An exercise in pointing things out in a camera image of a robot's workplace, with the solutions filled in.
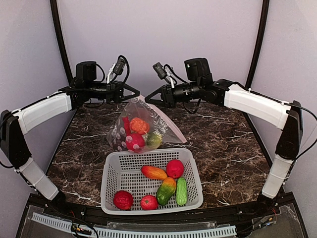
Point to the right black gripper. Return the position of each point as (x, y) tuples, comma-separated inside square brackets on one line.
[(165, 92)]

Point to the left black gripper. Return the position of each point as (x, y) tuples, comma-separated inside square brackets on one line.
[(119, 91)]

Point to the red chili pepper toy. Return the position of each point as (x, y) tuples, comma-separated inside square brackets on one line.
[(126, 125)]

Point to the orange pumpkin toy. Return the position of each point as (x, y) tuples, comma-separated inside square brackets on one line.
[(139, 126)]

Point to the clear zip top bag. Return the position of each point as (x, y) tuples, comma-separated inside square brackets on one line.
[(158, 121)]

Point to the yellow lemon toy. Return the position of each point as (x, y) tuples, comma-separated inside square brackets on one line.
[(154, 140)]

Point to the red wrinkled fruit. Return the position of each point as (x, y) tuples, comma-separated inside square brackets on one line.
[(123, 200), (135, 142), (175, 169)]

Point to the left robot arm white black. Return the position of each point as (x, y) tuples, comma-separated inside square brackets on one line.
[(17, 124)]

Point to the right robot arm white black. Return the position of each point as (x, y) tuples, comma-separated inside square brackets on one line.
[(225, 93)]

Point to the orange yellow mango toy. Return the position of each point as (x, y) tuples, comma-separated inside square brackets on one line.
[(152, 172)]

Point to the white perforated plastic basket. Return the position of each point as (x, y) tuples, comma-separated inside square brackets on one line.
[(122, 171)]

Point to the green bitter gourd toy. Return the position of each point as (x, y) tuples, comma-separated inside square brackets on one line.
[(181, 191)]

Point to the green orange mango toy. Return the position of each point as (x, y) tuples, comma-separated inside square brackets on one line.
[(165, 191)]

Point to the red tomato fruit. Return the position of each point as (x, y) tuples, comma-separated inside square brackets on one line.
[(149, 202)]

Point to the red wrinkled fruit front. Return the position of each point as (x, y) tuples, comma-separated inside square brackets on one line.
[(123, 200)]

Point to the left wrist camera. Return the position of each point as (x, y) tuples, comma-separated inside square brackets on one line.
[(116, 70)]

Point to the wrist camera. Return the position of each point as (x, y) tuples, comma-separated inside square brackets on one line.
[(116, 70), (163, 74)]

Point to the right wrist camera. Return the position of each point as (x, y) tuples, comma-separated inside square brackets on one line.
[(163, 74)]

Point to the left black frame post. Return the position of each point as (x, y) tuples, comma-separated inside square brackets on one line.
[(60, 40)]

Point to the black frame post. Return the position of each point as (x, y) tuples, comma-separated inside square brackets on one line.
[(60, 40), (258, 43)]

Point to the black front rail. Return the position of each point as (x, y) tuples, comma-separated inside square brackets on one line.
[(243, 216)]

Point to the white slotted cable duct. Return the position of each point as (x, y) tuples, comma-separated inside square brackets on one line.
[(129, 230)]

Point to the right black frame post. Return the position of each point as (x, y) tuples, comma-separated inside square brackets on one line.
[(258, 43)]

